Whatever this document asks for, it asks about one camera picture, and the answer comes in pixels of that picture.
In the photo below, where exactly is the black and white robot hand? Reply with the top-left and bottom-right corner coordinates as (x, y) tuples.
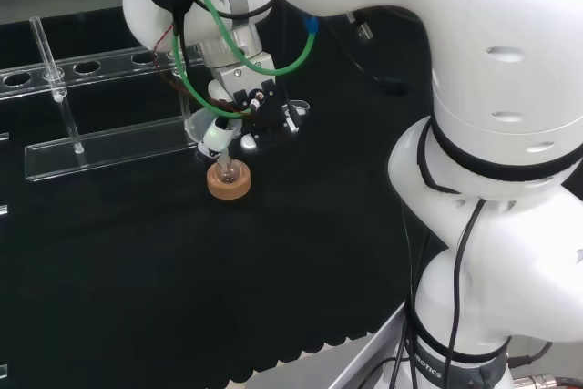
(195, 54), (314, 163)

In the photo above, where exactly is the translucent plastic funnel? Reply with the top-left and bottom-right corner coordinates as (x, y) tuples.
(184, 107), (233, 168)

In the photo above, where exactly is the clear round-bottom flask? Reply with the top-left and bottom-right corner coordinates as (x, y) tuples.
(213, 159), (239, 184)

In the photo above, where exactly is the clear acrylic funnel stand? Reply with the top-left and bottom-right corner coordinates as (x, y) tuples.
(0, 15), (206, 183)

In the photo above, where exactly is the black cloth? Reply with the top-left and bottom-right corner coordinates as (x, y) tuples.
(0, 5), (450, 389)

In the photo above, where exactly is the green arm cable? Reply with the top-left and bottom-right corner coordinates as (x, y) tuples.
(172, 0), (320, 117)

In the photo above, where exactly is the cork ring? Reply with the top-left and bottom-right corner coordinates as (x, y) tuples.
(206, 159), (251, 201)

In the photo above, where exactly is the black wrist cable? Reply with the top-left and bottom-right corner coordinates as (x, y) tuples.
(318, 10), (409, 98)

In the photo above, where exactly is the black base cable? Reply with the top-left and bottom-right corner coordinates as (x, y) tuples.
(395, 197), (555, 389)

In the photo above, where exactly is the braided metal cable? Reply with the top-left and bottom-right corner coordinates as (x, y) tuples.
(512, 373), (583, 389)

